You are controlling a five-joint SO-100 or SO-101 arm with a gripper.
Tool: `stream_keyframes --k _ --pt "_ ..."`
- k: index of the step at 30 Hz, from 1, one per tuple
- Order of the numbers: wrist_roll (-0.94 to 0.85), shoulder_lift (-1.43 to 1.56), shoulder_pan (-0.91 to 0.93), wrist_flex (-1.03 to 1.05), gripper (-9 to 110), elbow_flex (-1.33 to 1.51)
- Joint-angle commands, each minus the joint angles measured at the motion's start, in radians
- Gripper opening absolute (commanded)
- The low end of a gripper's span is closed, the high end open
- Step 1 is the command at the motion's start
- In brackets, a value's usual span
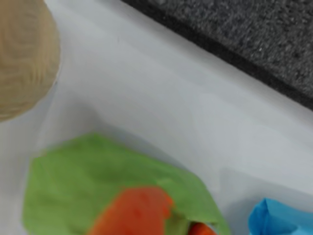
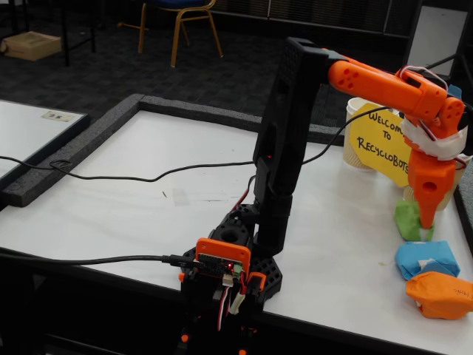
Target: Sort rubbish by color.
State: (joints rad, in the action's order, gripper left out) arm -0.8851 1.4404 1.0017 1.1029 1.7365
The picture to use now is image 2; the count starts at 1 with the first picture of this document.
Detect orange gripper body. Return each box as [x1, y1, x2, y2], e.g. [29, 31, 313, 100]
[408, 149, 458, 193]

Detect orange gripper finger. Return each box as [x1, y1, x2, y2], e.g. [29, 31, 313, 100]
[412, 192, 455, 229]

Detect green paper bundle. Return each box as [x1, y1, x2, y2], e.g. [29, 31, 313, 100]
[394, 199, 436, 242]

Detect blue paper bundle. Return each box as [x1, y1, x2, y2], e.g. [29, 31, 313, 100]
[395, 240, 462, 282]

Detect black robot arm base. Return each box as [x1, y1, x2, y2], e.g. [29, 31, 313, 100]
[179, 203, 284, 355]

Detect ribbed brown paper cup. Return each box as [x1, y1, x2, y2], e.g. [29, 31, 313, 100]
[402, 153, 473, 212]
[342, 97, 381, 173]

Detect yellow handwritten welcome sign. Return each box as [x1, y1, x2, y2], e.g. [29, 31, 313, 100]
[349, 103, 411, 188]

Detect orange paper bundle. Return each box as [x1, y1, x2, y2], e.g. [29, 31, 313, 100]
[405, 271, 473, 321]

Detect short dark grey foam strip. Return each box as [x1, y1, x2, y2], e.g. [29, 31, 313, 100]
[304, 124, 347, 147]

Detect black metal rod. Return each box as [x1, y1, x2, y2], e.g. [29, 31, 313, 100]
[424, 51, 473, 75]

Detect black framed white table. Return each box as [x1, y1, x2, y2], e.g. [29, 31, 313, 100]
[404, 4, 471, 81]
[0, 98, 91, 192]

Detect orange framed controller board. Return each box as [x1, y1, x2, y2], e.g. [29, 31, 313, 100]
[194, 237, 252, 285]

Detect gold framed blue chair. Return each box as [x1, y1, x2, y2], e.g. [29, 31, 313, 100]
[117, 0, 225, 69]

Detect small paper label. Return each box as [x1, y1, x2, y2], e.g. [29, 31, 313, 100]
[40, 109, 77, 124]

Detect black metal table legs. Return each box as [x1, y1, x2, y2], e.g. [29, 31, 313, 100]
[58, 0, 98, 67]

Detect cardboard box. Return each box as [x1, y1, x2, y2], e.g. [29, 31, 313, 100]
[0, 31, 63, 62]

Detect white red forearm servo wires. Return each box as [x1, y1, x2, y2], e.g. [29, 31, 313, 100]
[397, 65, 450, 89]

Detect red servo wire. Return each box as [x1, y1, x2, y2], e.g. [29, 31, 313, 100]
[231, 176, 258, 215]

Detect servo wires with white connector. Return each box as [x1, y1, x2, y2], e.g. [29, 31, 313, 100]
[216, 275, 247, 332]

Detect thin black camera cable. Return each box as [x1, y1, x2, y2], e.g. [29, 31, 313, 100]
[0, 105, 395, 183]

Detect thick black USB cable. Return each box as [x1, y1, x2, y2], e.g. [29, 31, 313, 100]
[0, 246, 200, 268]

